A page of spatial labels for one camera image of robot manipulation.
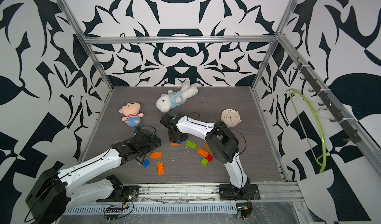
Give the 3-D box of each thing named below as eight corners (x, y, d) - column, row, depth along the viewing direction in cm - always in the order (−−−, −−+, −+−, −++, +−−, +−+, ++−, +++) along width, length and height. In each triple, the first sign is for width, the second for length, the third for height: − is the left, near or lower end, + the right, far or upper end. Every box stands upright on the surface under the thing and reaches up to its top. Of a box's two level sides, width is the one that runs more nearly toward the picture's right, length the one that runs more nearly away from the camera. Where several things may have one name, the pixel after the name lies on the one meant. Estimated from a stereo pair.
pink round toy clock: (221, 127, 100) (222, 124, 97) (219, 111, 108) (220, 108, 105) (240, 127, 100) (242, 124, 98) (237, 111, 108) (238, 108, 106)
